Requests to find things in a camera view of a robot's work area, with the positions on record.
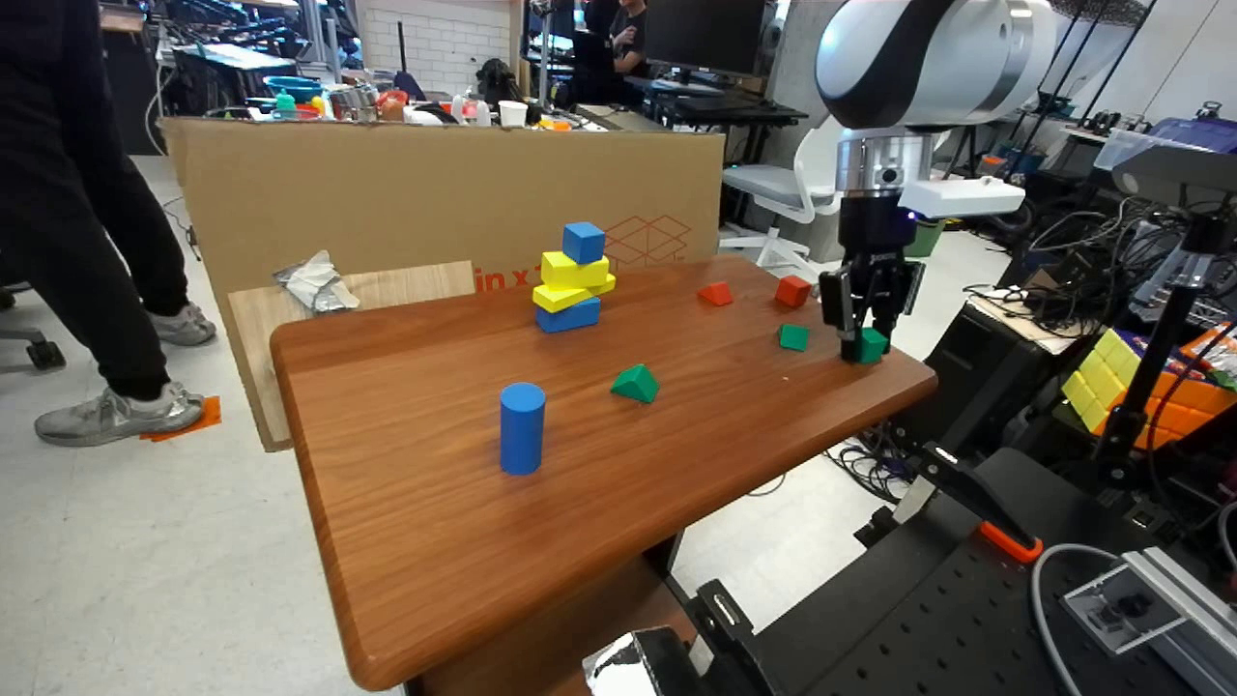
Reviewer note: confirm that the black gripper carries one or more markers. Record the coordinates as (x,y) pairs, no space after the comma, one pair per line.
(879,232)

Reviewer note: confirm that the green cube block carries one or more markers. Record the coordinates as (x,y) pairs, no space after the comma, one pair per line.
(634,386)
(873,351)

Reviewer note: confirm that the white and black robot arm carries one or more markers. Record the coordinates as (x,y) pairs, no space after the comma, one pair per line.
(930,58)

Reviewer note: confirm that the orange cube block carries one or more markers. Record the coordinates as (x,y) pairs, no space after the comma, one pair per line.
(794,295)

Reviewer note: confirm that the blue cube block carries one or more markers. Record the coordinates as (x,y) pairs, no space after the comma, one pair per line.
(585,242)

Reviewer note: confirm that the green wedge block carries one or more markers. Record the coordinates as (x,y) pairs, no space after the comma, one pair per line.
(794,339)

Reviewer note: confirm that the white office chair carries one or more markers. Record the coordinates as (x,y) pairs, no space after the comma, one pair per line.
(774,187)

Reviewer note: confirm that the orange wedge block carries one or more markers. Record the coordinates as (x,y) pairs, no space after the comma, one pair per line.
(716,295)

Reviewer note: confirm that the yellow foam pad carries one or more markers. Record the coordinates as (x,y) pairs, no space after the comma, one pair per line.
(1098,379)

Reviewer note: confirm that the dark desk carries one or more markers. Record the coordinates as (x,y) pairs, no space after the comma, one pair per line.
(696,101)

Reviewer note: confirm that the black stand pole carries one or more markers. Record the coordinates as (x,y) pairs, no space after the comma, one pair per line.
(1154,361)

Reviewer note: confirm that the yellow rectangular block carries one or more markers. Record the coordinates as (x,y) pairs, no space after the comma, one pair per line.
(575,271)
(564,295)

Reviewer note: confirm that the blue rectangular block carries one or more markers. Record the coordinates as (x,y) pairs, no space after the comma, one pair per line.
(564,319)

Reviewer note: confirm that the black perforated breadboard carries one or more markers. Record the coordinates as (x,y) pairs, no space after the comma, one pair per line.
(930,619)

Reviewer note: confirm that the black computer monitor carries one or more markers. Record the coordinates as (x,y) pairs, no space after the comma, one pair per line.
(702,34)

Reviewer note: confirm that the orange box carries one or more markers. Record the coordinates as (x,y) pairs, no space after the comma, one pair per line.
(1192,393)

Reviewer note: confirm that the blue cylinder block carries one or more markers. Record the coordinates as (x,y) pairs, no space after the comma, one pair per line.
(524,431)

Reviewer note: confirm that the white cup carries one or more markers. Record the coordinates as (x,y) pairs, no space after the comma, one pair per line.
(511,115)

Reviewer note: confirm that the large cardboard box red print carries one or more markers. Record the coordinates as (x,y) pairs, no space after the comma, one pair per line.
(386,196)

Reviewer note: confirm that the white crumpled paper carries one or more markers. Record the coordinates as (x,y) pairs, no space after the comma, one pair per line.
(314,282)

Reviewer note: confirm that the orange floor marker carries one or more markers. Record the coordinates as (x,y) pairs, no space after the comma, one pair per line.
(187,420)

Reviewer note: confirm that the person in black clothes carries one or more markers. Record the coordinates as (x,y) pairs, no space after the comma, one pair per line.
(63,196)

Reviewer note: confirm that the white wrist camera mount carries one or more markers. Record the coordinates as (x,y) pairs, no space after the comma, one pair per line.
(959,196)

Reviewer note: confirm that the aluminium rail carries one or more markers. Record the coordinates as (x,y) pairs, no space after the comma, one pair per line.
(1202,645)

